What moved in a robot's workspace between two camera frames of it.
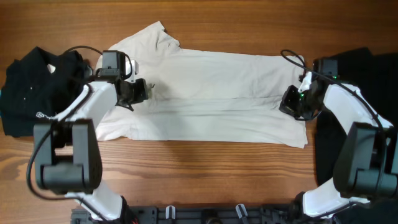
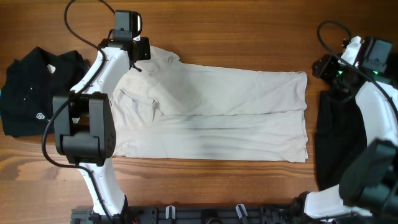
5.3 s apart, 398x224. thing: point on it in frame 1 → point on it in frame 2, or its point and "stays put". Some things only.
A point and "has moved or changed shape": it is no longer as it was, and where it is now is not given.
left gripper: x=141 y=96 → x=145 y=43
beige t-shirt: x=203 y=93 has moved or changed shape
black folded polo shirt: x=38 y=87 stays put
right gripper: x=287 y=104 → x=326 y=65
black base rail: x=249 y=214 stays put
